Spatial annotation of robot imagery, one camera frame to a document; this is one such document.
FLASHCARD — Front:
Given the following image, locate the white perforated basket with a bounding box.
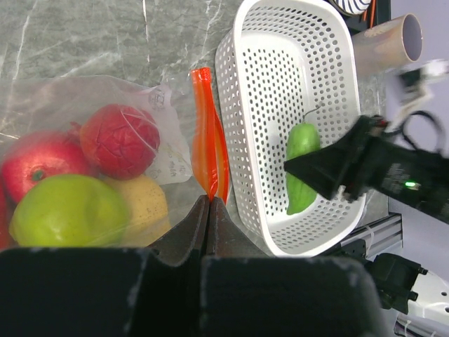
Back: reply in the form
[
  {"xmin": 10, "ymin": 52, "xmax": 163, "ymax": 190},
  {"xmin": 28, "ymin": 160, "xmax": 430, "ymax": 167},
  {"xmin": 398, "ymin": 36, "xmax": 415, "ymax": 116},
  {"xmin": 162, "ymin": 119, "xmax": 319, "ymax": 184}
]
[{"xmin": 215, "ymin": 1, "xmax": 366, "ymax": 257}]

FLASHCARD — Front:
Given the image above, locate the black tray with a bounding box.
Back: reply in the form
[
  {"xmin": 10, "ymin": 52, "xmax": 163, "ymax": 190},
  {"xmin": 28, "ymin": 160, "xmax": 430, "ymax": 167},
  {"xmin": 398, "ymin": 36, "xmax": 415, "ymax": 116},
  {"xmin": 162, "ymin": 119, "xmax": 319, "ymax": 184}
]
[{"xmin": 340, "ymin": 0, "xmax": 391, "ymax": 35}]

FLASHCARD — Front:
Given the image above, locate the clear zip top bag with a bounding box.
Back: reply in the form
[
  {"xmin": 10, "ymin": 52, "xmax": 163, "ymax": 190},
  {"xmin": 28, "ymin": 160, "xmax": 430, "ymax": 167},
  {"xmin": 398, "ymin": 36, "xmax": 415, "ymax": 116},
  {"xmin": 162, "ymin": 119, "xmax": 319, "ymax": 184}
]
[{"xmin": 1, "ymin": 68, "xmax": 229, "ymax": 228}]

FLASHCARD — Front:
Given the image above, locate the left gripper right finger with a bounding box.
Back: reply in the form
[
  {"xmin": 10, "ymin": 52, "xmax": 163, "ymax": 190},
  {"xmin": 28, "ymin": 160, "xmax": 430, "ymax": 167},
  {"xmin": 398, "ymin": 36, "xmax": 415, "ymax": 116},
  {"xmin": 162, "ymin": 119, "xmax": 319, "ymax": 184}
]
[{"xmin": 201, "ymin": 199, "xmax": 388, "ymax": 336}]

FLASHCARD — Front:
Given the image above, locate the striped white plate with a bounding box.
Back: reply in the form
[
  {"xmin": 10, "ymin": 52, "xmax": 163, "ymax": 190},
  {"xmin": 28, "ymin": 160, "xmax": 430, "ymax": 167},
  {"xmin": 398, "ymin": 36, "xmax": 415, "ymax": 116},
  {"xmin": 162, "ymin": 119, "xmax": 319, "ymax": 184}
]
[{"xmin": 328, "ymin": 0, "xmax": 371, "ymax": 16}]

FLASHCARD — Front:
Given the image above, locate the red chili pepper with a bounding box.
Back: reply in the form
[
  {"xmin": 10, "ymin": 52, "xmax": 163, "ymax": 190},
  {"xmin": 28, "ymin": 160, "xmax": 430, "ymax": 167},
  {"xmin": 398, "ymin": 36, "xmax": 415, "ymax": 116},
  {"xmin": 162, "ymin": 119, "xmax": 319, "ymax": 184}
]
[{"xmin": 0, "ymin": 183, "xmax": 12, "ymax": 250}]

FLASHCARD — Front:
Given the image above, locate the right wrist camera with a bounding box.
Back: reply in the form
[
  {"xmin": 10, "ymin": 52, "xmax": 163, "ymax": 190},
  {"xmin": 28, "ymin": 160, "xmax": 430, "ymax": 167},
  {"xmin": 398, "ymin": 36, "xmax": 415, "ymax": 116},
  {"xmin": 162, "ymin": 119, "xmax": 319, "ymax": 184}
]
[{"xmin": 387, "ymin": 59, "xmax": 448, "ymax": 133}]

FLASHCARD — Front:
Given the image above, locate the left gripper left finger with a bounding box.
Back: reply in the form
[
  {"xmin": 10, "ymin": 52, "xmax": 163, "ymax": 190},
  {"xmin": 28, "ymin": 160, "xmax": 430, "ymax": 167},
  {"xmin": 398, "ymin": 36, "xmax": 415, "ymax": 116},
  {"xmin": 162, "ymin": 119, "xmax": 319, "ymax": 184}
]
[{"xmin": 1, "ymin": 196, "xmax": 210, "ymax": 336}]

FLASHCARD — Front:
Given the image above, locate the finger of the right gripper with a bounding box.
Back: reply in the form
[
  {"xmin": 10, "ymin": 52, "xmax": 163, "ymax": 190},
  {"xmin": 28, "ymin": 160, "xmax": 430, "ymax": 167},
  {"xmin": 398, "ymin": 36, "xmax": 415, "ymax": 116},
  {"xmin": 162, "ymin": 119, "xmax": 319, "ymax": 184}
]
[{"xmin": 283, "ymin": 115, "xmax": 379, "ymax": 201}]

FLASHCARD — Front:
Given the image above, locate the beige mug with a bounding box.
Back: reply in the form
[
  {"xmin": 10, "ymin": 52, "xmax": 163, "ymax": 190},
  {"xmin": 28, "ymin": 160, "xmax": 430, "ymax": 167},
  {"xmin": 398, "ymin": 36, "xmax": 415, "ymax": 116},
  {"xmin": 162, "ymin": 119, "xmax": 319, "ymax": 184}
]
[{"xmin": 351, "ymin": 13, "xmax": 423, "ymax": 77}]

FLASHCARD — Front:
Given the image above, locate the green bitter gourd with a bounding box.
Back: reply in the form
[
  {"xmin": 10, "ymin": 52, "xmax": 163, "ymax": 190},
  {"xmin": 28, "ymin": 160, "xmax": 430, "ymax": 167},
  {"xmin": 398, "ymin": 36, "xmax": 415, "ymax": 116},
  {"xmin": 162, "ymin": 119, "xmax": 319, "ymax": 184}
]
[{"xmin": 286, "ymin": 123, "xmax": 321, "ymax": 216}]

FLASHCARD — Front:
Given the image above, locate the orange fork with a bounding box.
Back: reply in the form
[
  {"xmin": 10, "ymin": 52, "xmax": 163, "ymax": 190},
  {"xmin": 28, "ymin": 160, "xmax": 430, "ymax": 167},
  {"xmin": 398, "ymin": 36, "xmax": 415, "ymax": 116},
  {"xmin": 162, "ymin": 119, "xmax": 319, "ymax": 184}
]
[{"xmin": 362, "ymin": 0, "xmax": 377, "ymax": 28}]

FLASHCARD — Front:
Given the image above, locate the red wrinkled fruit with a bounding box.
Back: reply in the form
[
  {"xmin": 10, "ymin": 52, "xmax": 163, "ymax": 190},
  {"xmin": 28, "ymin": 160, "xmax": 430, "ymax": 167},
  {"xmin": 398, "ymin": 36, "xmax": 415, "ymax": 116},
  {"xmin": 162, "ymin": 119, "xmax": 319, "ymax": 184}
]
[{"xmin": 79, "ymin": 104, "xmax": 161, "ymax": 180}]

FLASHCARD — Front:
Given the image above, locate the red apple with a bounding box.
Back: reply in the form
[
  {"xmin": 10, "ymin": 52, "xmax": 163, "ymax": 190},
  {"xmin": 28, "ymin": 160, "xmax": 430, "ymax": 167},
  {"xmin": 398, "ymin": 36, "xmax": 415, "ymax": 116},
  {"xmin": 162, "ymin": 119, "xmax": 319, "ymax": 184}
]
[{"xmin": 1, "ymin": 131, "xmax": 98, "ymax": 203}]

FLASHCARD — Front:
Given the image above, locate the green pear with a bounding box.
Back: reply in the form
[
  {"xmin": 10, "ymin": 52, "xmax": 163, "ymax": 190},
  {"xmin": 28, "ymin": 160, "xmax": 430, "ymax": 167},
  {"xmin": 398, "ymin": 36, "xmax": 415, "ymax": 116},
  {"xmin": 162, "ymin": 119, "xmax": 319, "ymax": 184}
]
[{"xmin": 9, "ymin": 174, "xmax": 130, "ymax": 247}]

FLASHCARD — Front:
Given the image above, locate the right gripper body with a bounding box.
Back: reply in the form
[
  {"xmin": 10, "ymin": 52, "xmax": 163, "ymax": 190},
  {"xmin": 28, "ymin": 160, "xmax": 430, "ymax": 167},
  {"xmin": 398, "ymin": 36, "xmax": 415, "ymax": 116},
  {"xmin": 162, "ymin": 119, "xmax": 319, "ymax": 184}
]
[{"xmin": 347, "ymin": 133, "xmax": 449, "ymax": 225}]

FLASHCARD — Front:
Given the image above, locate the yellow lemon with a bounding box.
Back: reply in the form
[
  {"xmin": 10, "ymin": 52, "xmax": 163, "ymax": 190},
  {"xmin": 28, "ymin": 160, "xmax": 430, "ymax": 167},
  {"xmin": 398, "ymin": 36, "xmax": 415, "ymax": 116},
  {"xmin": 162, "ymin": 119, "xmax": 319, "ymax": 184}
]
[{"xmin": 103, "ymin": 175, "xmax": 171, "ymax": 247}]

